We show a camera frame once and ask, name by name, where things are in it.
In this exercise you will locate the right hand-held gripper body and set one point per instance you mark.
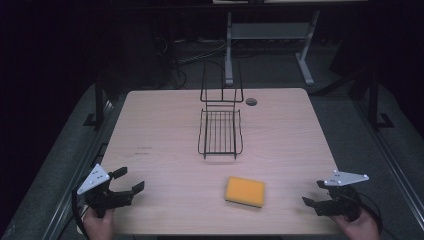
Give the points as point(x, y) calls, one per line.
point(340, 201)

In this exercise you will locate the black frame post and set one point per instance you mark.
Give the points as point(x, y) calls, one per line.
point(99, 100)
point(373, 100)

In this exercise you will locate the person's left hand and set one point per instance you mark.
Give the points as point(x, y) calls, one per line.
point(98, 227)

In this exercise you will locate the grey metal stand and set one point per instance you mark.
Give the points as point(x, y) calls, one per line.
point(266, 31)

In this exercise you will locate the aluminium frame rail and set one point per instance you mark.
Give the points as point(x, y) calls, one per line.
point(395, 173)
point(68, 186)

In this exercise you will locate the person's right hand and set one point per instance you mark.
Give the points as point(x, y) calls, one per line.
point(361, 228)

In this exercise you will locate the yellow sponge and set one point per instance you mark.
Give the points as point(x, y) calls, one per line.
point(245, 191)

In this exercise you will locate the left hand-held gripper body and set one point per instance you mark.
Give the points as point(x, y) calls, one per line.
point(103, 196)

